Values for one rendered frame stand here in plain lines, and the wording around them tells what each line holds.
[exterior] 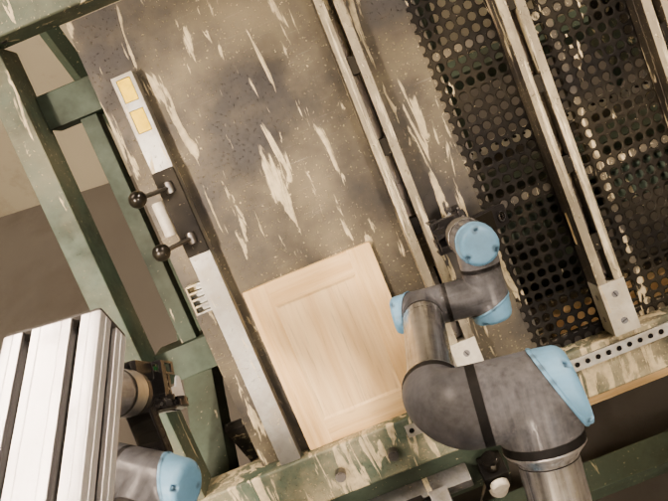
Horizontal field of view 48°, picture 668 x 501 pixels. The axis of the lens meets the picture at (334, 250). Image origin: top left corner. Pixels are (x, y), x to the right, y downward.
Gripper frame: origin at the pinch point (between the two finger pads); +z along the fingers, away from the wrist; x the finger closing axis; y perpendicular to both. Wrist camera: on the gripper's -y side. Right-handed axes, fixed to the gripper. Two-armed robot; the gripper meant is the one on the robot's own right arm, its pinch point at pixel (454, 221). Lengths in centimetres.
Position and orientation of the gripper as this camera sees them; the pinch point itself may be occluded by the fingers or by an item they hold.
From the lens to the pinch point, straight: 170.5
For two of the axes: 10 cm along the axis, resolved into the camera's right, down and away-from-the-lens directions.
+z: -0.2, -1.4, 9.9
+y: -9.3, 3.8, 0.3
